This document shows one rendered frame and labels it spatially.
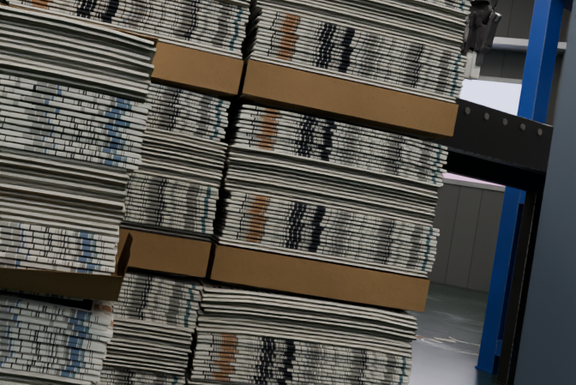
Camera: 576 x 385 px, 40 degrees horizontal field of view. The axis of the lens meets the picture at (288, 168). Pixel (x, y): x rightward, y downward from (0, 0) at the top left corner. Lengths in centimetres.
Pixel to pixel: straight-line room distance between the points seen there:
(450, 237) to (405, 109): 694
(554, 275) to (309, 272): 44
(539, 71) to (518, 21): 509
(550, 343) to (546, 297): 7
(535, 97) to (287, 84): 219
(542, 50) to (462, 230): 493
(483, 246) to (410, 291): 688
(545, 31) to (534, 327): 202
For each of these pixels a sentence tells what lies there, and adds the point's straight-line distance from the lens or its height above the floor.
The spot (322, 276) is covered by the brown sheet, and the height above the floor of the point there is 40.
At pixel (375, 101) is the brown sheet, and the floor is 63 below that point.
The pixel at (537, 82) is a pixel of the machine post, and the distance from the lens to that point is 312.
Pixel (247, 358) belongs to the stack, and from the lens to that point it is 100.
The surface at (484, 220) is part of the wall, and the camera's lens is 791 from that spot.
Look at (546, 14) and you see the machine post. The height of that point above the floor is 137.
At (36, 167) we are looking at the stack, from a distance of 66.
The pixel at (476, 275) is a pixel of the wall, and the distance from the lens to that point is 792.
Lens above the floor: 48
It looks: 3 degrees up
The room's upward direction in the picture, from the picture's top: 10 degrees clockwise
